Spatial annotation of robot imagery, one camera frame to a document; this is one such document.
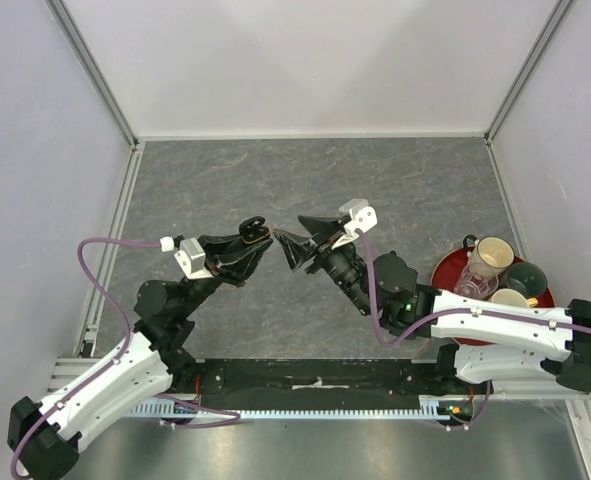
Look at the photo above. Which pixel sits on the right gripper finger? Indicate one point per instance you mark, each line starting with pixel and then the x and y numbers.
pixel 298 250
pixel 322 229

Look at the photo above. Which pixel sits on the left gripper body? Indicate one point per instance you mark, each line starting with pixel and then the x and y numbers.
pixel 209 261

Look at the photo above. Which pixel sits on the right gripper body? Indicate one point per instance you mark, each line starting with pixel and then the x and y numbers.
pixel 327 257

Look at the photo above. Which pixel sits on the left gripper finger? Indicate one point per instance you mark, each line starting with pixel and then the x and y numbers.
pixel 237 270
pixel 224 245

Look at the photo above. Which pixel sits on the black earbud charging case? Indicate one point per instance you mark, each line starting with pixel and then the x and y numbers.
pixel 254 230

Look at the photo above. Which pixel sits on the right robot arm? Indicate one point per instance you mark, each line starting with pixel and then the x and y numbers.
pixel 519 342

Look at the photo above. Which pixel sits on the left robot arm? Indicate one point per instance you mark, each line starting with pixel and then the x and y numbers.
pixel 47 436

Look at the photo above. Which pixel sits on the clear glass cup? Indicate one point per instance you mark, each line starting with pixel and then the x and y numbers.
pixel 472 284

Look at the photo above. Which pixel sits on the cream mug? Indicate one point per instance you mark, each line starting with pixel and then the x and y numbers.
pixel 487 257

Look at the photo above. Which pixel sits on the dark green cup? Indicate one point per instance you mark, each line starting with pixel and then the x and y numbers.
pixel 526 278

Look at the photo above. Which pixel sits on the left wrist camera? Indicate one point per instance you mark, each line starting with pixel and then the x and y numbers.
pixel 191 258

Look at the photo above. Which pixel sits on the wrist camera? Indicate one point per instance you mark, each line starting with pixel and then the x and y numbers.
pixel 357 215
pixel 191 258

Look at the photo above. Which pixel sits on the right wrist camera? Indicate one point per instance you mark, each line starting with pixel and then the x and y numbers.
pixel 357 215

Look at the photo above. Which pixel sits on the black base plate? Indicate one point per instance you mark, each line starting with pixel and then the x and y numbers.
pixel 317 384

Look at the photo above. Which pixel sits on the slotted cable duct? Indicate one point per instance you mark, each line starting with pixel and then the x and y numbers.
pixel 170 410

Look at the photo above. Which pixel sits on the cream cup with handle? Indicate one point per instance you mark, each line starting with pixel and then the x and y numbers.
pixel 513 298

